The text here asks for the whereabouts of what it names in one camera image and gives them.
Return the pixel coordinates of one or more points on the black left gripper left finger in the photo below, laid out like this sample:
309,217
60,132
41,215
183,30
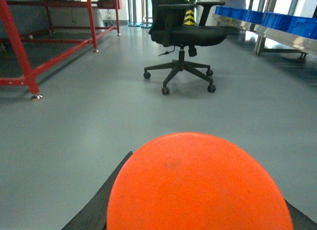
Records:
93,215

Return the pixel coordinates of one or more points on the red metal table frame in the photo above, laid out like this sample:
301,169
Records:
35,35

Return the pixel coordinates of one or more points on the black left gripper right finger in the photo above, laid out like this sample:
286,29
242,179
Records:
300,220

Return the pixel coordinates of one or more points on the steel shelf rack right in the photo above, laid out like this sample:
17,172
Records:
297,43

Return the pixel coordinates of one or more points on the black office chair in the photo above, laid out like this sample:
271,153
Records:
168,29

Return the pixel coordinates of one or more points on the large blue plastic crate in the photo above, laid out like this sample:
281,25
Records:
301,26

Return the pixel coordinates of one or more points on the yellow black striped bollard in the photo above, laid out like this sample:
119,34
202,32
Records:
189,17

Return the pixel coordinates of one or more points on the orange cylindrical capacitor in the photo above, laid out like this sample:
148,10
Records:
195,181

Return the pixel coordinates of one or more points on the small blue bin right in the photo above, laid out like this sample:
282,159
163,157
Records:
241,14

